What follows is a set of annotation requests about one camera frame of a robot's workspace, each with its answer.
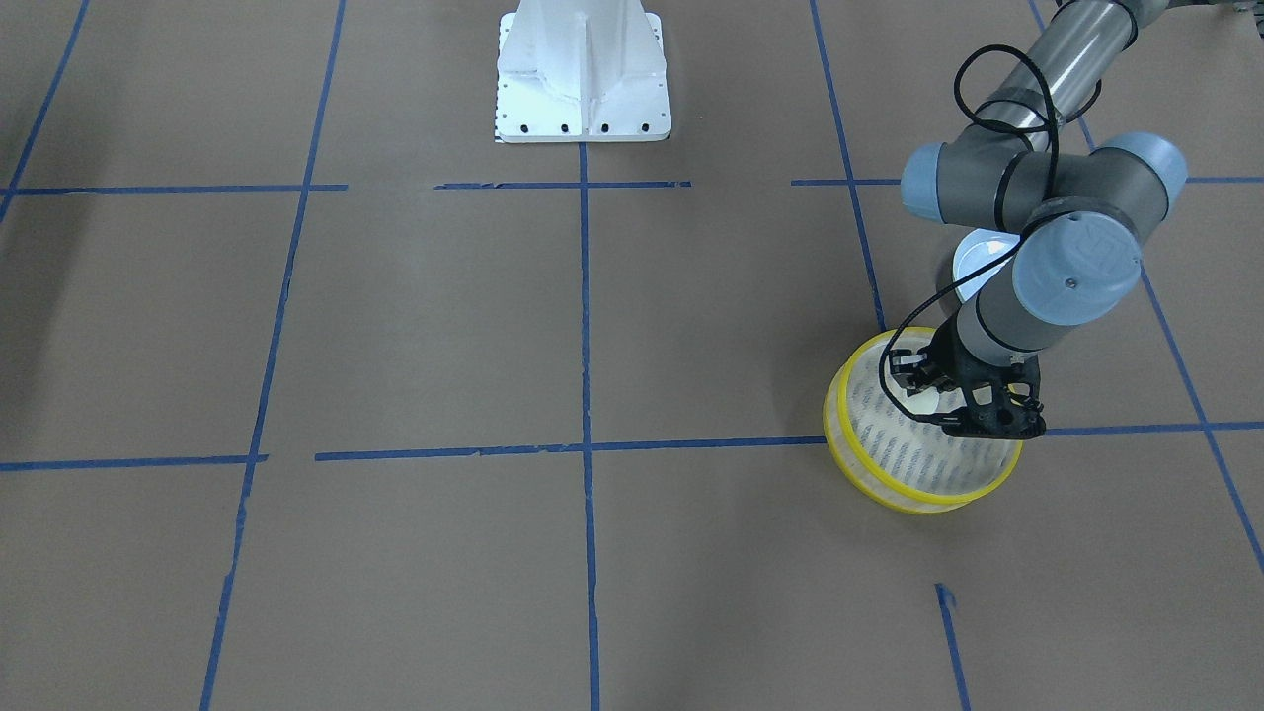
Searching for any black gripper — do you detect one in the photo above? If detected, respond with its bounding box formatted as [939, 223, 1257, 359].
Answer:
[889, 318, 980, 395]

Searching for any black camera cable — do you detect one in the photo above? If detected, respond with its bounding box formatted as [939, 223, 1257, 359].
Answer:
[877, 44, 1103, 426]

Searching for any white camera stand base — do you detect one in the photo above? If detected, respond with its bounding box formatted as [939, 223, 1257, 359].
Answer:
[494, 1, 672, 144]

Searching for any light blue plate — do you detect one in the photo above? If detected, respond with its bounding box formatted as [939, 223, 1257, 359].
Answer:
[951, 229, 1019, 304]

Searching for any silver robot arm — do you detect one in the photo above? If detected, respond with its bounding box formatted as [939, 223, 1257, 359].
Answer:
[882, 1, 1188, 393]

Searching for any white steamed bun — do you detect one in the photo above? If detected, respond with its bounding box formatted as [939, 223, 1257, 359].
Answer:
[905, 388, 942, 416]

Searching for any yellow round steamer basket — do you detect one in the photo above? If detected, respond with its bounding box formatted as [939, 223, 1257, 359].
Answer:
[822, 330, 1023, 514]

